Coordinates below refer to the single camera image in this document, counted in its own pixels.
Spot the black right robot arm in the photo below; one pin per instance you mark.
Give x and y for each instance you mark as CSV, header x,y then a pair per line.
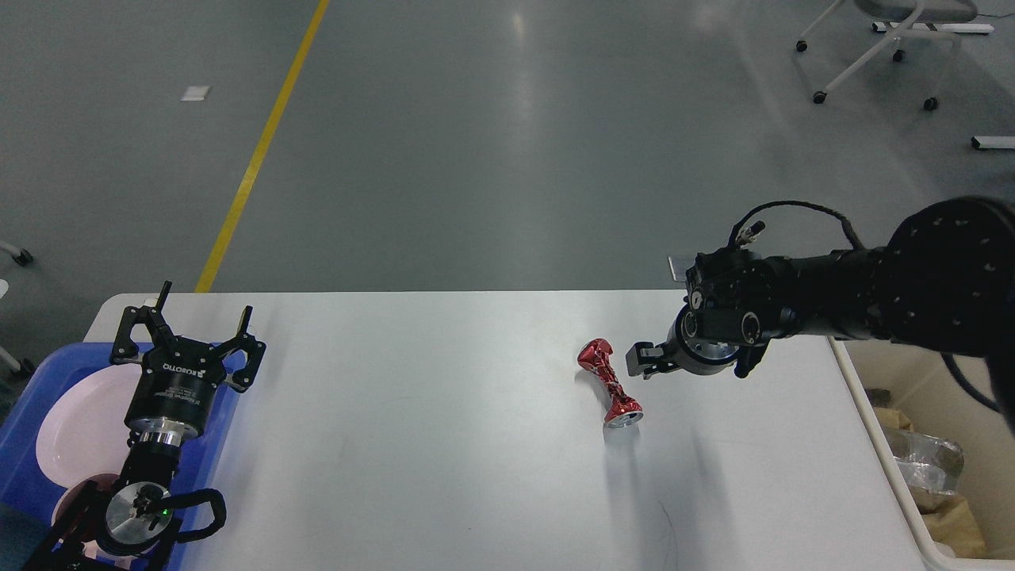
x,y
944,282

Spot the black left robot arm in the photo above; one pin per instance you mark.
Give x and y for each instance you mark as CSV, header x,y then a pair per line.
x,y
139,516

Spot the crushed red can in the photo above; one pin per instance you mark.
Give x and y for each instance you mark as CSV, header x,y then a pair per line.
x,y
623,410

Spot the beige plastic bin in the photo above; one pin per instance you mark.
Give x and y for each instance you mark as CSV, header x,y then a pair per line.
x,y
924,390

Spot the white office chair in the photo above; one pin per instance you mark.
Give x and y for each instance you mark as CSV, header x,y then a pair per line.
x,y
906,13

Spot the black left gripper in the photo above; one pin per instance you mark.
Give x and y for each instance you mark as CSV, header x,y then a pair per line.
x,y
174,392

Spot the white bar on floor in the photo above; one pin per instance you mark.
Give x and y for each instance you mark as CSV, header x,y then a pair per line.
x,y
993,142

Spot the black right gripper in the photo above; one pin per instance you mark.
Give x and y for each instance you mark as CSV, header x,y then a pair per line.
x,y
679,353

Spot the pink plate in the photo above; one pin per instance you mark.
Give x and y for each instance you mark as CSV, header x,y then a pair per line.
x,y
83,435

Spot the left floor outlet plate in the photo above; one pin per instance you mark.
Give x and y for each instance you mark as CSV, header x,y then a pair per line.
x,y
679,269

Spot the white rail behind chair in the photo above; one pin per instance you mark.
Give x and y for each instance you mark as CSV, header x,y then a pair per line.
x,y
959,28

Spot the silver foil wrapper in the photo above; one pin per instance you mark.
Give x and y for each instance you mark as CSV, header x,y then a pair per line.
x,y
926,462

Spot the brown paper bag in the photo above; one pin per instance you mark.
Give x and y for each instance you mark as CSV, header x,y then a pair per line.
x,y
892,418
953,524

